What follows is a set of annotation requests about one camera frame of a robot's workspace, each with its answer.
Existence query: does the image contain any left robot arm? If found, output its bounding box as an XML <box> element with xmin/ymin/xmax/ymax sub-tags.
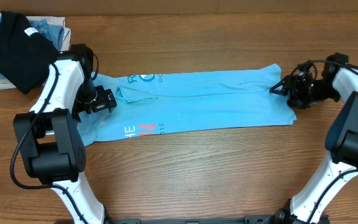
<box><xmin>10</xmin><ymin>44</ymin><xmax>117</xmax><ymax>223</ymax></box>

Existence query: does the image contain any folded white cloth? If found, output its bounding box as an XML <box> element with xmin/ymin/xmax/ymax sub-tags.
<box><xmin>0</xmin><ymin>16</ymin><xmax>71</xmax><ymax>90</ymax></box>

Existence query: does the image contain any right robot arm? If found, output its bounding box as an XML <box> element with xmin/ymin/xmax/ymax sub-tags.
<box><xmin>264</xmin><ymin>53</ymin><xmax>358</xmax><ymax>223</ymax></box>

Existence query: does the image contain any light blue t-shirt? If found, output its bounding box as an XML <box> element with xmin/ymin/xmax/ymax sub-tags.
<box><xmin>78</xmin><ymin>64</ymin><xmax>296</xmax><ymax>146</ymax></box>

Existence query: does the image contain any folded black shirt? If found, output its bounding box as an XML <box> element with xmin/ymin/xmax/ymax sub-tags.
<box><xmin>0</xmin><ymin>11</ymin><xmax>59</xmax><ymax>94</ymax></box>

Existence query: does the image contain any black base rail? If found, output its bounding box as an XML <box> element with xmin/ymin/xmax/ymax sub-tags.
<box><xmin>104</xmin><ymin>213</ymin><xmax>331</xmax><ymax>224</ymax></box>

